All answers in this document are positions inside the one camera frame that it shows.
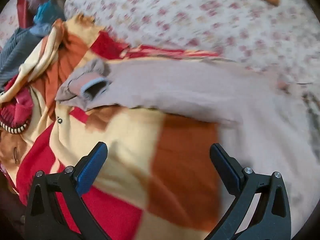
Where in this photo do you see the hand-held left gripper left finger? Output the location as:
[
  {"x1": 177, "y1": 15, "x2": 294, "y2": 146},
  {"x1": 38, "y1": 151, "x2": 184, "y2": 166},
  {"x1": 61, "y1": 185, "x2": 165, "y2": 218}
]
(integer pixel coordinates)
[{"x1": 24, "y1": 141, "x2": 112, "y2": 240}]

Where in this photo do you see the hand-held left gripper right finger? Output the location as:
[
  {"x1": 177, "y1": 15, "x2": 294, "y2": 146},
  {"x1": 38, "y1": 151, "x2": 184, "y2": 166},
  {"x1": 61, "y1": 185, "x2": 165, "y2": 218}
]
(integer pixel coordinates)
[{"x1": 209, "y1": 143, "x2": 292, "y2": 240}]

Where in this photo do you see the beige jacket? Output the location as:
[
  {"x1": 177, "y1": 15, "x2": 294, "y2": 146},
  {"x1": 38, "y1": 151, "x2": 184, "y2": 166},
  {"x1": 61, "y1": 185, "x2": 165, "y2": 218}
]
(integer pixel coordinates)
[{"x1": 54, "y1": 58, "x2": 319, "y2": 240}]

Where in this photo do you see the red orange cream fleece blanket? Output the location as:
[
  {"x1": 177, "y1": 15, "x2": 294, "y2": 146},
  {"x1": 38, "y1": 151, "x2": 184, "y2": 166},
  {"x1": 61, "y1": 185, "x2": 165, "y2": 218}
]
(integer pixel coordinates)
[{"x1": 0, "y1": 15, "x2": 223, "y2": 240}]

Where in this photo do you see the dark red knit garment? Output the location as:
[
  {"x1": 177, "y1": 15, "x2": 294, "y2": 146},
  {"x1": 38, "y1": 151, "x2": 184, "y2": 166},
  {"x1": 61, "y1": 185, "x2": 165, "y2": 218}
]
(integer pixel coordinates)
[{"x1": 0, "y1": 77, "x2": 34, "y2": 134}]

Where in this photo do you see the grey striped cloth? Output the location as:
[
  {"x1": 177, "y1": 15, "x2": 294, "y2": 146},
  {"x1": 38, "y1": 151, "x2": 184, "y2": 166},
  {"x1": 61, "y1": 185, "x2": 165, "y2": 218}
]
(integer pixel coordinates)
[{"x1": 0, "y1": 27, "x2": 43, "y2": 85}]

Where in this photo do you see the floral bedsheet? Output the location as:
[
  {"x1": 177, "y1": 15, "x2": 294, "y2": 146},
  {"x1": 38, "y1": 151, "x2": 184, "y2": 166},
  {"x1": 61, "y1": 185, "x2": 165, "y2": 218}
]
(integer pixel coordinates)
[{"x1": 64, "y1": 0, "x2": 318, "y2": 85}]

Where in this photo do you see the blue cloth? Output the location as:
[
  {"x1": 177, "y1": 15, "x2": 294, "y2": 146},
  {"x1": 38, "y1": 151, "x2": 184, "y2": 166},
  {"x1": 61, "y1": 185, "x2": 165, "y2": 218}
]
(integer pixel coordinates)
[{"x1": 32, "y1": 0, "x2": 65, "y2": 34}]

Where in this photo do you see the red cloth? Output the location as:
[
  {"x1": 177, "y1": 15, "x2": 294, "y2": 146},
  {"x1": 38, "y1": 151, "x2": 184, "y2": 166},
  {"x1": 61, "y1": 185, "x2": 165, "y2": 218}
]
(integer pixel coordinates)
[{"x1": 16, "y1": 0, "x2": 35, "y2": 28}]

